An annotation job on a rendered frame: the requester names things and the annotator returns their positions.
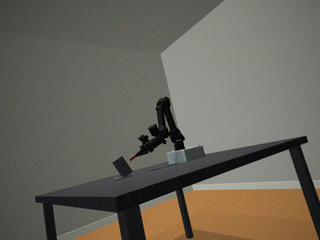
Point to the dark grey sloped panel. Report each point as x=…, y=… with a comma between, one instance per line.
x=122, y=167

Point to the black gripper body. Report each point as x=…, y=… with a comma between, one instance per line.
x=151, y=145

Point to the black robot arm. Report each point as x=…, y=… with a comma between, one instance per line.
x=161, y=132

